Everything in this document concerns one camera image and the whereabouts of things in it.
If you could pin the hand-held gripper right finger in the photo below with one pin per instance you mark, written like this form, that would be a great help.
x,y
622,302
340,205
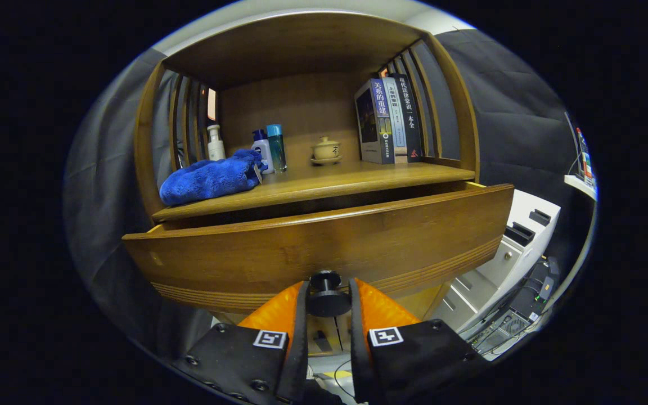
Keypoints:
x,y
356,337

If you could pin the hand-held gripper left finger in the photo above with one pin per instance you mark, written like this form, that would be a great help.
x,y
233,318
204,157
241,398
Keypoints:
x,y
300,337

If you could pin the wooden drawer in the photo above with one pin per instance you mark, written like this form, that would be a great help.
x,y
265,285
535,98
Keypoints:
x,y
301,247

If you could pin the wooden countertop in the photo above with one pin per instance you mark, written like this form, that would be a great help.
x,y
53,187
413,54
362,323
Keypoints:
x,y
346,177

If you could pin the white drawer unit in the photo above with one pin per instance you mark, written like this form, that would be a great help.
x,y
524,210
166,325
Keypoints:
x,y
526,208

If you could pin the wooden cabinet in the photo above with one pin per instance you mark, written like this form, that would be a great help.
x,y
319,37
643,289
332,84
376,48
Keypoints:
x,y
301,45

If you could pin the black computer case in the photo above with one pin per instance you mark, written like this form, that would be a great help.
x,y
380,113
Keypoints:
x,y
526,304

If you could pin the blue towel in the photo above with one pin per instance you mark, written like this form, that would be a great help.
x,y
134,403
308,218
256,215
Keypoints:
x,y
206,180

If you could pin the beige lidded teacup with saucer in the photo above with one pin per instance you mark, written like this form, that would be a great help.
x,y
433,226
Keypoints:
x,y
325,151

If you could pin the teal bottle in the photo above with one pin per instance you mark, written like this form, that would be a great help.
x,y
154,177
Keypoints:
x,y
277,149

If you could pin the white bottle blue cap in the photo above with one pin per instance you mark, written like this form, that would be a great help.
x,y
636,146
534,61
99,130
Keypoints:
x,y
262,151

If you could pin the white pump bottle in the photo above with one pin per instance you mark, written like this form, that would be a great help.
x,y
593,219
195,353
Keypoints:
x,y
216,147

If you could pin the blue spine book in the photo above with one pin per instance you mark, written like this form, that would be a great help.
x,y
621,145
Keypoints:
x,y
369,124

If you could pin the pale spine book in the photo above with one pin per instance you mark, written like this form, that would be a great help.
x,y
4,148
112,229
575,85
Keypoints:
x,y
396,121

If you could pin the black spine book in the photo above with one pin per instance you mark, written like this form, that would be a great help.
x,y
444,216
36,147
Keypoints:
x,y
411,118

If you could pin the white side table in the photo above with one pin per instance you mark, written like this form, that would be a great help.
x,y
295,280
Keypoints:
x,y
580,185

